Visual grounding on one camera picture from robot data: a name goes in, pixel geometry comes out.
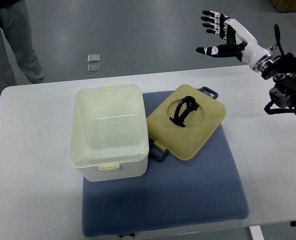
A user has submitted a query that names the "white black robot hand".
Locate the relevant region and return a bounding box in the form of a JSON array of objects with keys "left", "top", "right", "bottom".
[{"left": 196, "top": 10, "right": 274, "bottom": 73}]

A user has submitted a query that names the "yellow box lid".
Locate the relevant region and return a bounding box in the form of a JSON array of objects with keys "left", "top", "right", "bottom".
[{"left": 147, "top": 84, "right": 226, "bottom": 161}]

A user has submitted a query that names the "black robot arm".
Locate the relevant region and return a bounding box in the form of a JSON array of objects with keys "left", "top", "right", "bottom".
[{"left": 261, "top": 24, "right": 296, "bottom": 115}]

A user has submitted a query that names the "brown cardboard box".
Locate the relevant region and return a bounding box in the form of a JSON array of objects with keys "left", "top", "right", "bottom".
[{"left": 270, "top": 0, "right": 296, "bottom": 13}]

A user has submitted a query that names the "white storage box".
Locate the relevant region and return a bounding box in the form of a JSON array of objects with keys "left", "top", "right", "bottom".
[{"left": 69, "top": 84, "right": 149, "bottom": 182}]

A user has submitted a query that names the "upper silver floor plate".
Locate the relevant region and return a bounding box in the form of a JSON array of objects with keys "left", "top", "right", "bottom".
[{"left": 87, "top": 53, "right": 100, "bottom": 63}]

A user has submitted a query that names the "blue grey cushion mat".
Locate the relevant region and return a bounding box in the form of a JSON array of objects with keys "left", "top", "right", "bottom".
[{"left": 81, "top": 89, "right": 250, "bottom": 238}]

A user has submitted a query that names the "white table leg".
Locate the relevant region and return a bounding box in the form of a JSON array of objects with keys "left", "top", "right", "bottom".
[{"left": 249, "top": 225, "right": 265, "bottom": 240}]

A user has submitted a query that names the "person in grey trousers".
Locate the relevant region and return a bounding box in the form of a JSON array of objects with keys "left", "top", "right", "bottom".
[{"left": 0, "top": 0, "right": 44, "bottom": 93}]

